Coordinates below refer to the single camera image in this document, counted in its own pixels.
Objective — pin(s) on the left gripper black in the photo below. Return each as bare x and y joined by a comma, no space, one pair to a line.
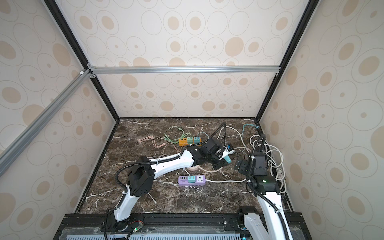
220,164

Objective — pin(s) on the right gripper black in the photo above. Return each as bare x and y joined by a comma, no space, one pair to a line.
245,164

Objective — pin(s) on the purple power strip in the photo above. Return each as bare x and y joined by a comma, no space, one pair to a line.
200,181

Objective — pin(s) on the orange power strip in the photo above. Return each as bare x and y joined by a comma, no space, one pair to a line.
183,142

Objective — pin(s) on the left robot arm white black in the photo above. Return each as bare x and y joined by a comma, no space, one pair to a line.
137,179

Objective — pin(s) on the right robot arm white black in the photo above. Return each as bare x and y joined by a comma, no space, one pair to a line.
267,191

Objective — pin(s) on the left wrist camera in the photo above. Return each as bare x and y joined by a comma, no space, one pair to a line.
228,150

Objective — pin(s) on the horizontal aluminium rail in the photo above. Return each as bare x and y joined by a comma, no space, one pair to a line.
184,70

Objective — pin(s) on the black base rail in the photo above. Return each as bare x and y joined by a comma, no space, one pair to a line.
153,227

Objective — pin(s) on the left diagonal aluminium rail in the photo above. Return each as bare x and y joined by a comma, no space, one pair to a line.
25,138

